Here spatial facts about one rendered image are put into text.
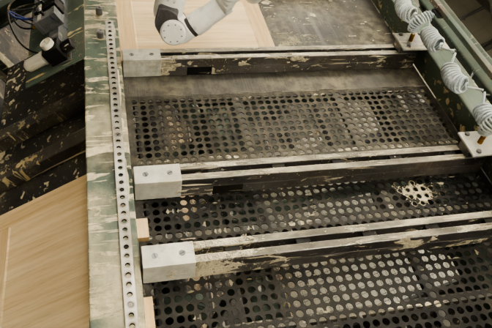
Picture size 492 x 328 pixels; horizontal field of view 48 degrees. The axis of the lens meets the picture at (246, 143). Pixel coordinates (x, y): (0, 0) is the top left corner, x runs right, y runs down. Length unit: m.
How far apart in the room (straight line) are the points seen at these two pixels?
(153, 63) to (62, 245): 0.65
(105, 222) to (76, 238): 0.38
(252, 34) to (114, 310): 1.21
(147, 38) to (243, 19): 0.40
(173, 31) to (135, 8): 0.55
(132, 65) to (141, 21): 0.31
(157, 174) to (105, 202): 0.15
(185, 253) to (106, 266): 0.19
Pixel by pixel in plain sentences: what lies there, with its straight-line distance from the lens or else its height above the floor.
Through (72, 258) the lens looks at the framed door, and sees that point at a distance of 1.77.
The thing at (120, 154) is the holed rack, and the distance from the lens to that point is 1.57.
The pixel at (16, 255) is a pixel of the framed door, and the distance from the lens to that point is 1.95.
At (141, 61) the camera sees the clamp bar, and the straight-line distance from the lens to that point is 1.85.
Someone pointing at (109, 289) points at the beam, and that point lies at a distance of 1.33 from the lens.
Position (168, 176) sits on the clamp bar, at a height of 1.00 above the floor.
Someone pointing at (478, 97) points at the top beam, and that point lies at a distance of 2.03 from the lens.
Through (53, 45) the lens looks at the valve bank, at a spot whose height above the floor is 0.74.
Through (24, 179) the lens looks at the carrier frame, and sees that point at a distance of 2.13.
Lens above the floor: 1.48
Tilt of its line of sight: 10 degrees down
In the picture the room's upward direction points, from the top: 65 degrees clockwise
